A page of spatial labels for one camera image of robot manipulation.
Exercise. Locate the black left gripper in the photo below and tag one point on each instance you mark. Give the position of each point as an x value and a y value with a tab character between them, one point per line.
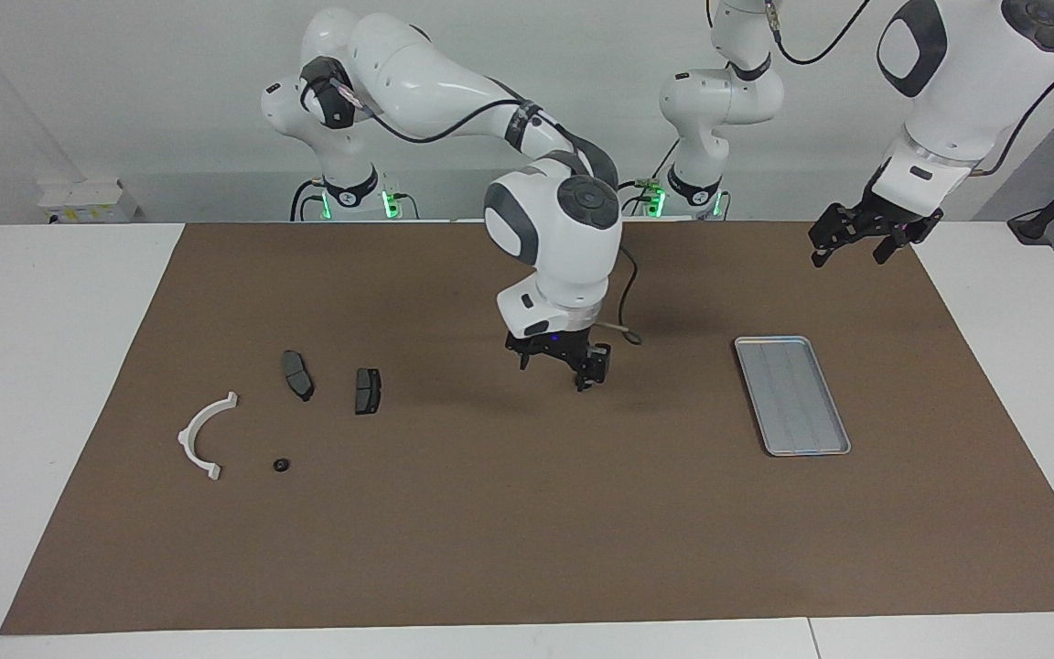
893	206

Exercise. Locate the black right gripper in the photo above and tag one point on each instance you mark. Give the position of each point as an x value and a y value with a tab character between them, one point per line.
550	344

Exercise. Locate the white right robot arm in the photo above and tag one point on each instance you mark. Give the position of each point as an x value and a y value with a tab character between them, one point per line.
564	247

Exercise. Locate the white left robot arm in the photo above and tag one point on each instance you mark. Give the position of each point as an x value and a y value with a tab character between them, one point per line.
975	82

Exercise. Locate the silver metal tray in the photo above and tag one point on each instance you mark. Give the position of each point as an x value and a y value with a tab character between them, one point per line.
792	398

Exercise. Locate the brown table mat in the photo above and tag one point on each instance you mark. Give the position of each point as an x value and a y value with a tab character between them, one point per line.
536	513

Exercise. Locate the dark grey rectangular brake pad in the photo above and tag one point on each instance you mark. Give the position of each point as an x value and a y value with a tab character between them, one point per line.
368	391

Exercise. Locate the dark grey curved brake pad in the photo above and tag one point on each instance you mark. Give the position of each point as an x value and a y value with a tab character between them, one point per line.
296	373

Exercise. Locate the white power strip box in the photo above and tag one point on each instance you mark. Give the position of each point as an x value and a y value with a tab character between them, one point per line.
88	197

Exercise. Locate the white curved plastic bracket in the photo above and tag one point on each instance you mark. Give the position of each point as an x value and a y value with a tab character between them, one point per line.
184	439

